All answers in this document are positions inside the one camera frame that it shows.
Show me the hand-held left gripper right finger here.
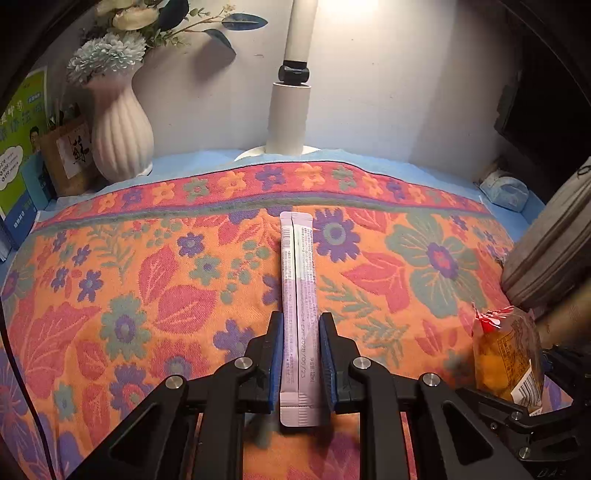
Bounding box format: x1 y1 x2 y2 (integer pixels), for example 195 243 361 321
320 312 532 480

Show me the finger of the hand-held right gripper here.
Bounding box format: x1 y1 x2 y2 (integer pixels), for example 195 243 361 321
455 387 591 462
540 344 591 384

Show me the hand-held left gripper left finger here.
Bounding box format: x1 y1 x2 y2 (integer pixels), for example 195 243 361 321
90 312 285 480

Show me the striped-edge fried snack packet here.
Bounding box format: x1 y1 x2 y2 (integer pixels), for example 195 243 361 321
471 302 546 414

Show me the pale purple stick sachet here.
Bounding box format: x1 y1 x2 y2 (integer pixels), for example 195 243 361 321
278 211 329 428

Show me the grey bag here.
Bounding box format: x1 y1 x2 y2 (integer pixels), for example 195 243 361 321
501 157 591 312

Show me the floral woven cloth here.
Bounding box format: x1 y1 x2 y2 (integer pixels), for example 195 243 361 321
0 159 573 480

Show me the light blue pouch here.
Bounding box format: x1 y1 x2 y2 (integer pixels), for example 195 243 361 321
478 171 529 213

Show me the wooden pen holder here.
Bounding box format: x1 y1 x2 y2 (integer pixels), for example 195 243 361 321
37 117 100 197

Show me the small blue booklet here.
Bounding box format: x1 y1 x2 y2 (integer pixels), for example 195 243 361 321
21 154 51 206

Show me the bunch of pens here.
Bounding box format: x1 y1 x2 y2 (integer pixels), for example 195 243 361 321
46 104 81 131

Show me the green cover book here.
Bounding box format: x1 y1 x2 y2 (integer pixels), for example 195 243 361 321
0 67 49 220

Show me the artificial flower bouquet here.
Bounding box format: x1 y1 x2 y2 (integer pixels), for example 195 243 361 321
67 0 269 86

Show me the black cable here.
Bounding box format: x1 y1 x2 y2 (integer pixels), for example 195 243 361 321
0 295 61 480

